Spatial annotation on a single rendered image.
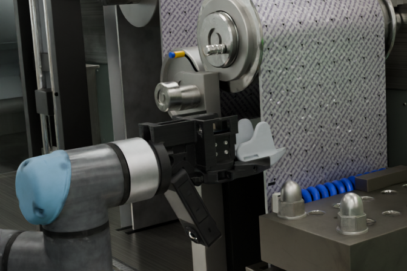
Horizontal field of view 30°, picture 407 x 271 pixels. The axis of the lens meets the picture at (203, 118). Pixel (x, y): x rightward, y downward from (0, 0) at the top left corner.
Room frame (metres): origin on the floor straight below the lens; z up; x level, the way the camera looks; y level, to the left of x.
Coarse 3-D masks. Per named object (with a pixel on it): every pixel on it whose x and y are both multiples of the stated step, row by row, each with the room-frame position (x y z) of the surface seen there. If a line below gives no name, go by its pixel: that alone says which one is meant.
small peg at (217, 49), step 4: (216, 44) 1.00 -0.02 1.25; (220, 44) 1.01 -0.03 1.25; (204, 48) 1.00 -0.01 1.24; (208, 48) 0.99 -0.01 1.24; (212, 48) 0.99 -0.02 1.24; (216, 48) 1.00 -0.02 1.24; (220, 48) 1.00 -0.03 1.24; (224, 48) 1.00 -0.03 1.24; (204, 52) 1.00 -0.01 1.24; (208, 52) 0.99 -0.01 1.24; (212, 52) 0.99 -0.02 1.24; (216, 52) 1.00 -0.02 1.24; (220, 52) 1.00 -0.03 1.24; (224, 52) 1.01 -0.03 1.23
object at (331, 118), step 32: (352, 64) 1.08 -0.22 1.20; (384, 64) 1.12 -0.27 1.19; (288, 96) 1.01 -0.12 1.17; (320, 96) 1.05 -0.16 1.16; (352, 96) 1.08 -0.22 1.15; (384, 96) 1.12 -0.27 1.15; (288, 128) 1.01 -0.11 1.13; (320, 128) 1.05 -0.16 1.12; (352, 128) 1.08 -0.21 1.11; (384, 128) 1.12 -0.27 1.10; (288, 160) 1.01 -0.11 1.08; (320, 160) 1.04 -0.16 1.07; (352, 160) 1.08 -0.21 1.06; (384, 160) 1.12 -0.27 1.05
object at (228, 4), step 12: (216, 0) 1.04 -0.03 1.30; (228, 0) 1.02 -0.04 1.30; (204, 12) 1.06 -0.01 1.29; (228, 12) 1.02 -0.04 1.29; (240, 12) 1.00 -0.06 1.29; (240, 24) 1.00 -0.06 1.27; (384, 24) 1.13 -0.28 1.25; (240, 36) 1.00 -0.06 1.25; (252, 36) 0.99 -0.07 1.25; (240, 48) 1.00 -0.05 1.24; (252, 48) 0.99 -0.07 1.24; (204, 60) 1.07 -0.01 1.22; (240, 60) 1.00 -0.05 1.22; (228, 72) 1.02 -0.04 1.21; (240, 72) 1.00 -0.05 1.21
